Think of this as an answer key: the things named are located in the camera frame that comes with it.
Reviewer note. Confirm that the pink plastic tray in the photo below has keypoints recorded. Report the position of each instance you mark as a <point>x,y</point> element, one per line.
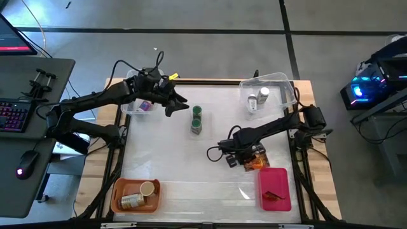
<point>274,181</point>

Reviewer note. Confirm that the orange foil spice packet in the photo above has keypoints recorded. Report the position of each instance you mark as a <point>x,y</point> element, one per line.
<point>271,196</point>
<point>257,164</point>

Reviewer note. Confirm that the person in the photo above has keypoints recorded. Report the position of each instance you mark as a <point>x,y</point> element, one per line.
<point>391,49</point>

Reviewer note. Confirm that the black metal table frame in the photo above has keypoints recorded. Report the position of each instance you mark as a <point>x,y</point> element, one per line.
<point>216,82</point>

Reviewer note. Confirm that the black computer mouse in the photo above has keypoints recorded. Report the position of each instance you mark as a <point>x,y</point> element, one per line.
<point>27,163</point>

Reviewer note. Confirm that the black computer monitor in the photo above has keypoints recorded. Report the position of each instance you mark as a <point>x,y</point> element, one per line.
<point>12,41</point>

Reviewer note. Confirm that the white round spool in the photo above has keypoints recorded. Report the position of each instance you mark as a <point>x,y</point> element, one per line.
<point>395,37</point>

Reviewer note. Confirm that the green-lid oregano spice jar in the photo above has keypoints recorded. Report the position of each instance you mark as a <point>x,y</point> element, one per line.
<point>196,123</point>

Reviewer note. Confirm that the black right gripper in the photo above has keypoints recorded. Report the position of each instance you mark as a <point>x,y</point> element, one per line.
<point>243,148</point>

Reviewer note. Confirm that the black backlit keyboard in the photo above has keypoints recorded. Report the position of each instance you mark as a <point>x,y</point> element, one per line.
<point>14,114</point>

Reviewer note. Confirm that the yellow tag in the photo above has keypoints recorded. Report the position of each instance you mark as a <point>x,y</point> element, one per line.
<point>173,76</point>

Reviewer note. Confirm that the gold-lid seasoning jar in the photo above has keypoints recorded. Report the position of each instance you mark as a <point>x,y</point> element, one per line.
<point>147,189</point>
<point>132,201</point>

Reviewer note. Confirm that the white glossy table mat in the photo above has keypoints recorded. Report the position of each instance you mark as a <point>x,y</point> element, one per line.
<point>178,178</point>

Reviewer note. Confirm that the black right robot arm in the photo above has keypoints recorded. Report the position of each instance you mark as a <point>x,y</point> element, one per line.
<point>273,127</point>

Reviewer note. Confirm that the black lit computer case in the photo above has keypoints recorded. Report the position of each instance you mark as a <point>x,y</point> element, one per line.
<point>375,89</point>

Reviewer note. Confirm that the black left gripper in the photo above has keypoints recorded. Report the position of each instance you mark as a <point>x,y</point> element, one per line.
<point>152,87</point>

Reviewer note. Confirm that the clear plastic storage bin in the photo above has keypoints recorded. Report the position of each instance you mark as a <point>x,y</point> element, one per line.
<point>280,86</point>
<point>127,108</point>

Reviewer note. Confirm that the white-lid spice jar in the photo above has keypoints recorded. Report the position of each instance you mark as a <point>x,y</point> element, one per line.
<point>263,92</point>
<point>252,101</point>

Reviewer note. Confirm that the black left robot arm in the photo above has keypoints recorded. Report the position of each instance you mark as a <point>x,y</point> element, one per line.
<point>95,98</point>

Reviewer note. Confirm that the black clamp stand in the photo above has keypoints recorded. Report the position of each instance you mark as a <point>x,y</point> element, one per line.
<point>38,86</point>

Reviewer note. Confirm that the dark grey desk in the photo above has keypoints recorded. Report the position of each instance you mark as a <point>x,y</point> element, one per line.
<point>31,68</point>

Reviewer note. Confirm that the orange plastic tray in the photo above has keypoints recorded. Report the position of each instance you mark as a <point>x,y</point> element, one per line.
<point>127,187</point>

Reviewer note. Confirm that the silver metal bracket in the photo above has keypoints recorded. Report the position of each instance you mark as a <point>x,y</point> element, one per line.
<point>117,225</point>
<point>295,226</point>

